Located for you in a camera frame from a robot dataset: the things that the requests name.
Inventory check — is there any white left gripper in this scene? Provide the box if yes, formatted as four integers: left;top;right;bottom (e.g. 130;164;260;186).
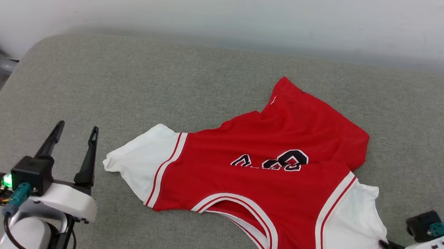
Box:
0;116;104;225

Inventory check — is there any red and white basketball jersey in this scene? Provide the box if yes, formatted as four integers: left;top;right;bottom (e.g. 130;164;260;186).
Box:
97;64;403;249

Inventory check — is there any grey fabric sofa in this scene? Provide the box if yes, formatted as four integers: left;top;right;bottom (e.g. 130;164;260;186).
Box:
0;27;444;249

